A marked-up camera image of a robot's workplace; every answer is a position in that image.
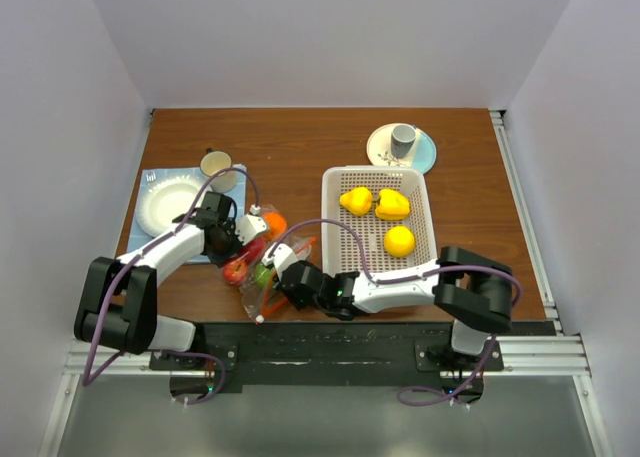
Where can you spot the small grey cup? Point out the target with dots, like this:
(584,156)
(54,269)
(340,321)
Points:
(403,137)

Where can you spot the yellow fake lemon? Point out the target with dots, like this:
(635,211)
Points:
(399,241)

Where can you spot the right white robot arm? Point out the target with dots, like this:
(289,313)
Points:
(477,292)

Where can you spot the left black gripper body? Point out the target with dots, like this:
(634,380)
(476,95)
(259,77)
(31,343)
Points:
(228,245)

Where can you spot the small red fake fruit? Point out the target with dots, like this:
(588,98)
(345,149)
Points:
(252,251)

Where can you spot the aluminium frame rail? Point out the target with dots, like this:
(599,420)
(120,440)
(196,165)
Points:
(559,355)

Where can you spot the cream enamel mug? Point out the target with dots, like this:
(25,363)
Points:
(214,166)

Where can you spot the white perforated plastic basket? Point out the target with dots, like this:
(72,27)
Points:
(343,250)

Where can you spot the clear zip top bag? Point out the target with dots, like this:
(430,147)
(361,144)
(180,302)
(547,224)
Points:
(260,304)

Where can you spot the red fake apple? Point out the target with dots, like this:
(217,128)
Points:
(235,272)

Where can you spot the orange fake fruit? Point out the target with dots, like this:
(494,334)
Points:
(277,225)

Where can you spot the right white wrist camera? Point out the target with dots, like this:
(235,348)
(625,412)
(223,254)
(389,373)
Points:
(279,257)

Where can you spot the white ceramic bowl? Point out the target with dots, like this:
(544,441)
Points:
(164,199)

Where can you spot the green fake apple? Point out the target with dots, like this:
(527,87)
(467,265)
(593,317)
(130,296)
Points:
(263,275)

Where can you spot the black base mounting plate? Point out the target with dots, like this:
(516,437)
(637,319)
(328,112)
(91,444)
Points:
(384,354)

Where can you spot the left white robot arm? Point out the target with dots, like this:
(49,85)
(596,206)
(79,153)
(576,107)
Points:
(118,306)

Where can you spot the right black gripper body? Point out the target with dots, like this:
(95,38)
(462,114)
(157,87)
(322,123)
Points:
(298,303)

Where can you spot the pastel ceramic plate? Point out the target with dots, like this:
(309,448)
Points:
(381,145)

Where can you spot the yellow fake bell pepper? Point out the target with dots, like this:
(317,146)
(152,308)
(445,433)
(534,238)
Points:
(357,201)

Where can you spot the blue checkered cloth mat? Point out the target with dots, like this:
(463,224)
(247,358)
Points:
(138,239)

